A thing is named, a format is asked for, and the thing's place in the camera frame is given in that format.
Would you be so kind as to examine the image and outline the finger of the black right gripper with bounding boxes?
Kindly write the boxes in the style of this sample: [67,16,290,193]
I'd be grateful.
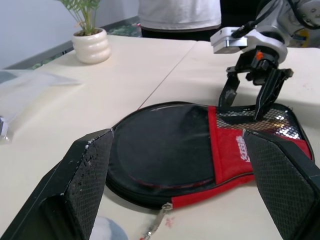
[253,68,289,121]
[218,73,241,112]

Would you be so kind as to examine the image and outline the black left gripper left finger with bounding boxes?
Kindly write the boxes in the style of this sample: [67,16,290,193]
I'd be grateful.
[0,128,115,240]

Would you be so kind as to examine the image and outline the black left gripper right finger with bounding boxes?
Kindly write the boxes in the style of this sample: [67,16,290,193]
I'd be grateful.
[242,130,320,240]

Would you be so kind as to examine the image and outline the red and black paddle case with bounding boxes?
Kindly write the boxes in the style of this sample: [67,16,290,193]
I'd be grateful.
[106,100,314,210]

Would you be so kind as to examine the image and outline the yellow object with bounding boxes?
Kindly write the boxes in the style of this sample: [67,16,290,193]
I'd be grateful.
[293,28,311,49]

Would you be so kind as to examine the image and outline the person in white shirt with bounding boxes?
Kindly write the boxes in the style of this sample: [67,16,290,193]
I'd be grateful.
[137,0,222,42]

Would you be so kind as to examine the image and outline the metal zipper pull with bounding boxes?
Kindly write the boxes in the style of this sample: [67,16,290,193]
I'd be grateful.
[140,202,174,239]

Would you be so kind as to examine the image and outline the clear plastic bag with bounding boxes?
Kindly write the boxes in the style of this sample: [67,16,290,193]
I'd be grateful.
[0,69,83,146]

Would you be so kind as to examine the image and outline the white ribbed plant pot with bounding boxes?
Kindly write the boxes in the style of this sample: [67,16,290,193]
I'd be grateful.
[72,27,111,65]

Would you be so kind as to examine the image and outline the green potted plant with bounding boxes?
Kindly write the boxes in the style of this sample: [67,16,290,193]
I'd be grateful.
[55,0,103,36]

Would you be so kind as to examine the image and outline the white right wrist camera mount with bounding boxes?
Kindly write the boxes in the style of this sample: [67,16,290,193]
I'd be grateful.
[209,25,289,65]

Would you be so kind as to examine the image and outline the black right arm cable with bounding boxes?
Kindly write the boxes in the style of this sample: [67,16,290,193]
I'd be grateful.
[231,0,276,39]

